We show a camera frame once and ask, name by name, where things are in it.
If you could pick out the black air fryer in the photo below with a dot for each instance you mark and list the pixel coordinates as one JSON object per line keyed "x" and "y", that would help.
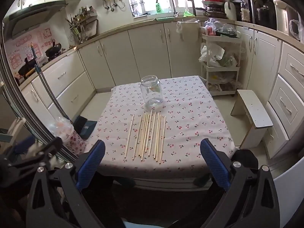
{"x": 266, "y": 15}

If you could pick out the white countertop appliance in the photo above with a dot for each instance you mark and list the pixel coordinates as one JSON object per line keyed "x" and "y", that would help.
{"x": 282, "y": 16}

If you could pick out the clear glass jar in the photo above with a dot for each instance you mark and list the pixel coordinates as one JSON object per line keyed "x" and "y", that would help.
{"x": 151, "y": 90}

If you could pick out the pink printed plastic bag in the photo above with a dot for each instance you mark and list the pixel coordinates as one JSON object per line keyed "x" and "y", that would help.
{"x": 73, "y": 140}

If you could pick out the small white step stool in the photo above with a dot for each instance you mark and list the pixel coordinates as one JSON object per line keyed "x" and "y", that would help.
{"x": 255, "y": 111}

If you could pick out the wall utensil rack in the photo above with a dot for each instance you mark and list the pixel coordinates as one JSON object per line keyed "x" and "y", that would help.
{"x": 89, "y": 28}

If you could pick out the cream hanging waste bin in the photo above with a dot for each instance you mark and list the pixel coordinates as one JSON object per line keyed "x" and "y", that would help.
{"x": 179, "y": 27}

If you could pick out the cream base kitchen cabinets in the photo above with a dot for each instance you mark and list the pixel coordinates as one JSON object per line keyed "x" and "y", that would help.
{"x": 147, "y": 49}

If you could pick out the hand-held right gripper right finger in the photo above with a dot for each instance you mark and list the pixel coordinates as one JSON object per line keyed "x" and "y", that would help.
{"x": 213, "y": 165}

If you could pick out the chrome kitchen faucet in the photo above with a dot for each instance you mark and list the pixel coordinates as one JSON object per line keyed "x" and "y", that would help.
{"x": 172, "y": 1}

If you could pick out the clear plastic bag of groceries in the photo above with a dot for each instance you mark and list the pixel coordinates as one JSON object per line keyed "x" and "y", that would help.
{"x": 218, "y": 27}

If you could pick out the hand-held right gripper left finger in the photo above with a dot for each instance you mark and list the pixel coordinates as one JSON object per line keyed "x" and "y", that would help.
{"x": 91, "y": 165}

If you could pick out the white kettle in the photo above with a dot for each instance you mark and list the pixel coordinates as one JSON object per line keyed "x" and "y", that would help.
{"x": 230, "y": 10}

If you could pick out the cherry print tablecloth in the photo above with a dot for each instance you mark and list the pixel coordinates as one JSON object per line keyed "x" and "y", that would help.
{"x": 190, "y": 123}

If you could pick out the green dish soap bottle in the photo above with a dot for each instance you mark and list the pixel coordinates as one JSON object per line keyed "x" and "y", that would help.
{"x": 158, "y": 8}

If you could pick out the metal sliding door frame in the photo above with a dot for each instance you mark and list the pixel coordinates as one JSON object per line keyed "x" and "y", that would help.
{"x": 14, "y": 95}

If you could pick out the stack of cookware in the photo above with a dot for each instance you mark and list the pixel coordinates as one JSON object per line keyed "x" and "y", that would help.
{"x": 213, "y": 7}

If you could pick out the grey range hood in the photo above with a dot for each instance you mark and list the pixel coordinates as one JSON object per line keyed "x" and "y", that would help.
{"x": 30, "y": 16}

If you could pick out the green cloth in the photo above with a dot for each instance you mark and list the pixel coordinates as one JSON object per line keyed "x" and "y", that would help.
{"x": 188, "y": 14}

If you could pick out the bag of green vegetables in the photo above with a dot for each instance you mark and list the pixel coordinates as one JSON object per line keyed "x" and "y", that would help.
{"x": 229, "y": 60}

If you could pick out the dark blue dustpan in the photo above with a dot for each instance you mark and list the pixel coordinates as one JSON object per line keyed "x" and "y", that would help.
{"x": 86, "y": 127}

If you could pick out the metal kitchen shelf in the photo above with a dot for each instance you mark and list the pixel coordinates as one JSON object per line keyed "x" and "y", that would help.
{"x": 250, "y": 2}

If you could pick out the bunch of wooden chopsticks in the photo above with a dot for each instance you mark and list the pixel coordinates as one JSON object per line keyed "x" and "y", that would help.
{"x": 144, "y": 142}

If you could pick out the pink wall stickers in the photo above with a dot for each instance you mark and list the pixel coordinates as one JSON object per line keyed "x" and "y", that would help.
{"x": 21, "y": 52}

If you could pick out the white trolley rack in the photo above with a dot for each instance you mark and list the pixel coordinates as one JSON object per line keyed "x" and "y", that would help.
{"x": 234, "y": 71}

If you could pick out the black frying pan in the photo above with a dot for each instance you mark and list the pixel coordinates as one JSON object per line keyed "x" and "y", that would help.
{"x": 25, "y": 70}

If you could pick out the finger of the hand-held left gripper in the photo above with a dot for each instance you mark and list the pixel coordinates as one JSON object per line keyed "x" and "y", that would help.
{"x": 51, "y": 147}
{"x": 23, "y": 144}

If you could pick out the white plastic bag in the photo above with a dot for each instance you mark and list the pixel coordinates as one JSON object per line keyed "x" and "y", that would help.
{"x": 211, "y": 54}

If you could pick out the black wok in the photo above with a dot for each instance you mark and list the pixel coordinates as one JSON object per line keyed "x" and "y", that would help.
{"x": 53, "y": 51}

